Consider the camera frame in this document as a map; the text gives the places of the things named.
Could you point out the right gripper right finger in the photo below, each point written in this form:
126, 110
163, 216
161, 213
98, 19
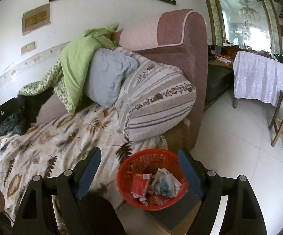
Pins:
242, 214

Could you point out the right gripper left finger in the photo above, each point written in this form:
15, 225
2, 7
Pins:
36, 212

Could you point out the white medicine box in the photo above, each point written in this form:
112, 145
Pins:
164, 184

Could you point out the red snack wrapper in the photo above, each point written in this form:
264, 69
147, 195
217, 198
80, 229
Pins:
139, 187

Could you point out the orange plastic trash basket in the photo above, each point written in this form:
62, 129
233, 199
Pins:
147, 162

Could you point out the black jacket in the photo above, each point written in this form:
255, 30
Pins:
26, 114

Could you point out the pink bed sheet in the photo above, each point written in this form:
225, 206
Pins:
52, 109

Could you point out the leaf patterned bed blanket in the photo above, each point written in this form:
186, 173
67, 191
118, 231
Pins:
52, 148

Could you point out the dark floor mat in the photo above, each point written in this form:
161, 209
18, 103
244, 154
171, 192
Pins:
177, 218

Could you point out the green patterned quilt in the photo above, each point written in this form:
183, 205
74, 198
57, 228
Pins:
68, 76

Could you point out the light blue pillow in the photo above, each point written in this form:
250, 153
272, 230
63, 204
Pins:
107, 70

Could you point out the table with lilac cloth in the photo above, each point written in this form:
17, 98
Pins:
257, 77

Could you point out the striped beige pillow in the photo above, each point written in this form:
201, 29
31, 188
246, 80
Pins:
153, 99

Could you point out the beige wall switch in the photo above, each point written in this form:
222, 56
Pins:
28, 48

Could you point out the wall plaque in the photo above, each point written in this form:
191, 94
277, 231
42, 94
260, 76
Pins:
35, 19

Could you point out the wall mirror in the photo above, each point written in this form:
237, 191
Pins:
248, 24

